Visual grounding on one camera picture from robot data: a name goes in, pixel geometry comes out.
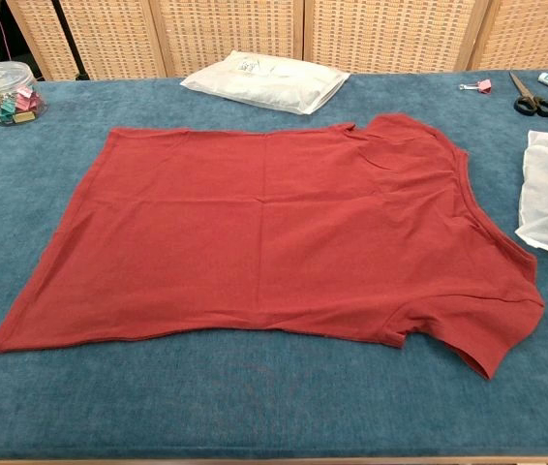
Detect wicker folding screen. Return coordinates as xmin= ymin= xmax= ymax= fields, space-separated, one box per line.
xmin=6 ymin=0 xmax=548 ymax=81

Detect red t-shirt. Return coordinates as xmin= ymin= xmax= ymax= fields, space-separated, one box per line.
xmin=0 ymin=112 xmax=546 ymax=383

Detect pink binder clip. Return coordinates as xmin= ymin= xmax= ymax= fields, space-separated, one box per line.
xmin=458 ymin=79 xmax=494 ymax=95

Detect blue table cover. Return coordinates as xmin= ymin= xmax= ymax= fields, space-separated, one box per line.
xmin=0 ymin=67 xmax=548 ymax=461

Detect black handled scissors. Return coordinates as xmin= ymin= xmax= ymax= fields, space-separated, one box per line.
xmin=508 ymin=71 xmax=548 ymax=118

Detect white labelled plastic bag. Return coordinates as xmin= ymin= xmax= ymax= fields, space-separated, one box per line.
xmin=179 ymin=49 xmax=351 ymax=116

